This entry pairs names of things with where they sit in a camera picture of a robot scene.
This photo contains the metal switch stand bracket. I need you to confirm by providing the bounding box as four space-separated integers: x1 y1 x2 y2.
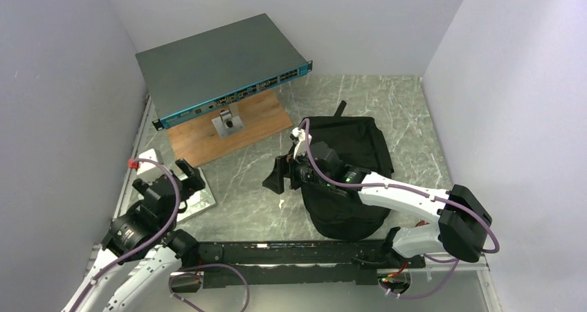
211 110 244 138

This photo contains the black student backpack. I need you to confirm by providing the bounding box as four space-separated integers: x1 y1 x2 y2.
299 102 394 241

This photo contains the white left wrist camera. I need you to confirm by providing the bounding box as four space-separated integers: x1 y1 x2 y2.
128 148 164 183

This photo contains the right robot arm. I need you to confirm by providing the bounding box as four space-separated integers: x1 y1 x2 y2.
262 143 500 267

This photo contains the grey notebook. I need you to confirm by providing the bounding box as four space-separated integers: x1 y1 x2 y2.
177 167 217 224

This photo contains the wooden base board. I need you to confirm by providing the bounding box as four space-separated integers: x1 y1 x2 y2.
167 90 293 167

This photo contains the grey network switch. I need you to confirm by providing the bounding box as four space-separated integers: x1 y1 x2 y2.
136 13 313 131

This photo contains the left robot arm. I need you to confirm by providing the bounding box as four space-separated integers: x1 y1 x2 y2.
64 158 206 311

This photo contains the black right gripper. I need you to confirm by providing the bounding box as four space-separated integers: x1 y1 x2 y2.
262 146 332 194

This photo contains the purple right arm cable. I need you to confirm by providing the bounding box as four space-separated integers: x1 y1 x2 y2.
300 118 500 300

